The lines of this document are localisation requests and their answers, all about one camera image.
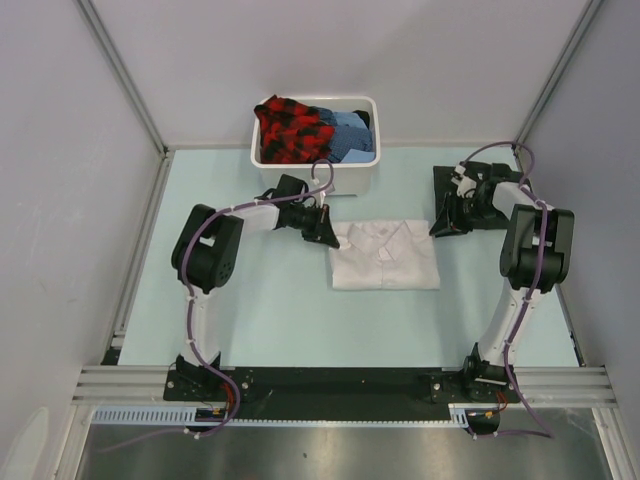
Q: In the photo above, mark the folded black striped shirt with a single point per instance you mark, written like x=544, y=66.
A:
x=488, y=217

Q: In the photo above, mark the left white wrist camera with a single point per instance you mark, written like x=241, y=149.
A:
x=321, y=197

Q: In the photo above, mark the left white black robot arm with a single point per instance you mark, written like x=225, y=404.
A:
x=206, y=251

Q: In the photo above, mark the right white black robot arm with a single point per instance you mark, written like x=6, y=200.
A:
x=534, y=258

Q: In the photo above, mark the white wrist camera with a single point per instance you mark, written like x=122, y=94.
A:
x=321, y=197
x=467, y=178

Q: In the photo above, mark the white slotted cable duct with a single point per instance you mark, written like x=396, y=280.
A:
x=205, y=418

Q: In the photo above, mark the red black plaid shirt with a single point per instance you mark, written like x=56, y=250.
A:
x=292, y=132

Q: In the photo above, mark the right aluminium corner post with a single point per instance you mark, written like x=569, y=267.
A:
x=568, y=52

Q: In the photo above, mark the aluminium corner post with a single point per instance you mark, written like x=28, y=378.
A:
x=568, y=52
x=122, y=75

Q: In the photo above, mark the left aluminium corner post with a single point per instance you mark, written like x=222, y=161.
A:
x=122, y=75

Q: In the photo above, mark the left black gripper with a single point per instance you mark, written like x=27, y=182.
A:
x=322, y=230

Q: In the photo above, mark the aluminium front rail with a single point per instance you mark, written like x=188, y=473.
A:
x=547, y=387

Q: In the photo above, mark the white long sleeve shirt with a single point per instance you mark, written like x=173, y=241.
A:
x=384, y=255

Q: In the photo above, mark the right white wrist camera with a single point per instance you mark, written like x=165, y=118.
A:
x=467, y=178

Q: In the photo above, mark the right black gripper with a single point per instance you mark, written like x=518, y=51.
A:
x=443, y=226

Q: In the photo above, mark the blue patterned shirt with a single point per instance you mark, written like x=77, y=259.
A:
x=352, y=141

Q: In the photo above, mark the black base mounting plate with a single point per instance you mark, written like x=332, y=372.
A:
x=357, y=394

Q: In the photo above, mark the white plastic bin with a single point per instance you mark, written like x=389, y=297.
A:
x=349, y=179

